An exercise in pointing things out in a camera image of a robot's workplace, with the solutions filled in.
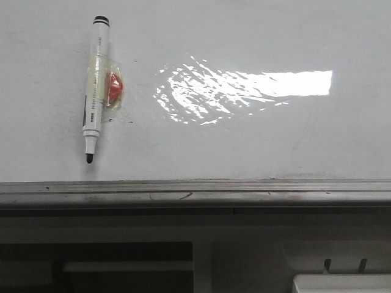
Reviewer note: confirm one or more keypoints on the red magnet taped to marker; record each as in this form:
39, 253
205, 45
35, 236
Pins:
114, 90

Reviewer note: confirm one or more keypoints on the white black-tipped whiteboard marker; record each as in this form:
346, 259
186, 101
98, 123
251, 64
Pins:
95, 88

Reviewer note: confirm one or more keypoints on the white whiteboard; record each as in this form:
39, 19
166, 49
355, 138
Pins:
213, 90

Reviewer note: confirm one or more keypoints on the grey aluminium marker tray ledge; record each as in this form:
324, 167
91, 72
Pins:
192, 193

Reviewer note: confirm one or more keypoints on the left metal hook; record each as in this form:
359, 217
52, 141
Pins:
327, 265

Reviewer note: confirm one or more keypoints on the metal hook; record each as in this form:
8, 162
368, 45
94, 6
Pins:
327, 265
362, 266

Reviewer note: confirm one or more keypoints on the white plastic bin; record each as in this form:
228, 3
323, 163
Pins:
341, 283

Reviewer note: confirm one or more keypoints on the right metal hook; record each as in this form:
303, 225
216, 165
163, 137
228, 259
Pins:
362, 266

